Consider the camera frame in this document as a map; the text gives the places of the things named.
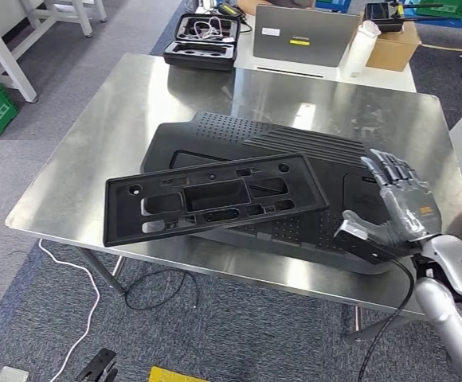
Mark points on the white plastic bottle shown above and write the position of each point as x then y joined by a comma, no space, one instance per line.
359,53

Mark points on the grey floor socket plate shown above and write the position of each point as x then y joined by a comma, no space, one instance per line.
11,375

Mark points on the black perforated plastic panel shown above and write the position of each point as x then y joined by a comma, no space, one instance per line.
235,137

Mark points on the grey laptop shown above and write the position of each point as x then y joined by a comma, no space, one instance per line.
303,38

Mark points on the open black equipment case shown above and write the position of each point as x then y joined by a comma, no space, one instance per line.
200,54

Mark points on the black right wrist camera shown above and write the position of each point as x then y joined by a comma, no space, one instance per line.
364,245

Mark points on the black plastic license plate bracket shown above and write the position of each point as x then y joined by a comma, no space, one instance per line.
215,200

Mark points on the blue plastic crate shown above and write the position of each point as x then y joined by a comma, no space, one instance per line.
334,4

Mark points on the white metal table frame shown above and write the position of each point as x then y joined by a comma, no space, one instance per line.
5,58

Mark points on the black screen device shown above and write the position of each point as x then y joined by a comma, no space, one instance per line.
381,14

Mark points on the black yellow device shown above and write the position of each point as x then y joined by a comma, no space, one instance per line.
227,9

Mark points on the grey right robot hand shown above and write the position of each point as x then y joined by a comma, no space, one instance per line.
406,203

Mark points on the brown cardboard box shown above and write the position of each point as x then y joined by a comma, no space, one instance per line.
394,53

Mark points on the stainless steel workbench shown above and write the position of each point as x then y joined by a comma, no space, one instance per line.
95,158

